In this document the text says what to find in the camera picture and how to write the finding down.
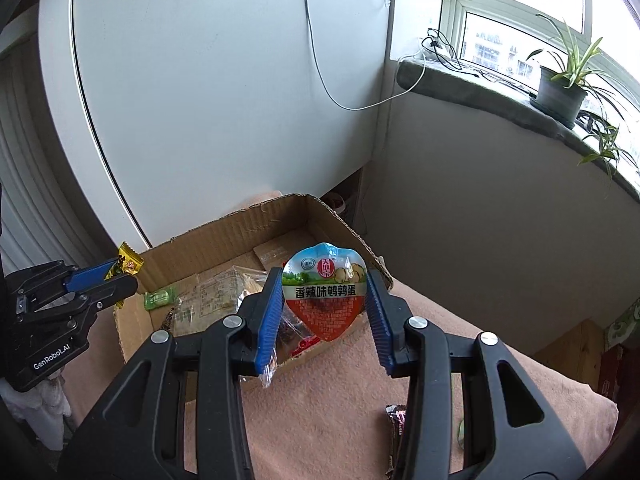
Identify dark green candy packet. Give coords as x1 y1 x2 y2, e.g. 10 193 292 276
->
143 286 179 312

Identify green shopping bag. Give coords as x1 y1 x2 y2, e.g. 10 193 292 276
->
604 299 640 350

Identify white window frame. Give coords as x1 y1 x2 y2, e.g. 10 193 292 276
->
390 0 639 120

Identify small spider plant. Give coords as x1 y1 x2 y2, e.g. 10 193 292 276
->
577 110 639 183

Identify black tangled charger cables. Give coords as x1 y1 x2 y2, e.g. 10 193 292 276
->
418 28 482 79

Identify grey windowsill cover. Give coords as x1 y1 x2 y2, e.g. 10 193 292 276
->
396 56 640 206

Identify yellow ball candy green wrapper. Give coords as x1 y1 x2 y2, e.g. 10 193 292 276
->
457 417 465 451

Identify white cabinet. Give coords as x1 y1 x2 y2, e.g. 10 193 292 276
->
38 0 390 250

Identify brown cardboard box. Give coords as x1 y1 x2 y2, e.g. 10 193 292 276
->
114 194 393 360

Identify quail egg snack pouch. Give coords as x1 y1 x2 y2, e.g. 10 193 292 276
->
282 243 368 341

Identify brown Snickers bar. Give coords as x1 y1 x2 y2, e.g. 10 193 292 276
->
385 404 407 479

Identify white hanging cable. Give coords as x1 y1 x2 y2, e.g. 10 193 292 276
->
304 0 429 112

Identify cracker pack clear wrapper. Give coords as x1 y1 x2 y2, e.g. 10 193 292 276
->
170 266 267 337

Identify yellow candy packet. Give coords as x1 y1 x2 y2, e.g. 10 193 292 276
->
104 242 144 308

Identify potted spider plant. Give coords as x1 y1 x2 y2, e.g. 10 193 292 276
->
525 12 628 128

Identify white cloth glove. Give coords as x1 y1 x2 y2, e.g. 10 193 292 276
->
1 372 72 452

